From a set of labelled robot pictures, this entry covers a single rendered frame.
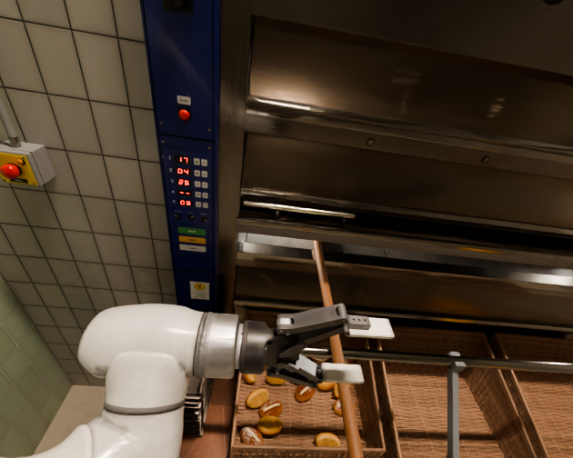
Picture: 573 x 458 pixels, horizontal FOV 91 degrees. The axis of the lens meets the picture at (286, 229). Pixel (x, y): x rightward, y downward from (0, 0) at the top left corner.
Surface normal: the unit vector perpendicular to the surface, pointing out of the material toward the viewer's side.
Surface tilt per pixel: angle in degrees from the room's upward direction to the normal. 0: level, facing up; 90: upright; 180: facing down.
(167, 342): 31
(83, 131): 90
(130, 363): 42
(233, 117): 90
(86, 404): 0
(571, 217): 70
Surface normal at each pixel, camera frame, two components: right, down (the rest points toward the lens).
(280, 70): 0.07, 0.29
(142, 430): 0.41, -0.38
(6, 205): 0.02, 0.60
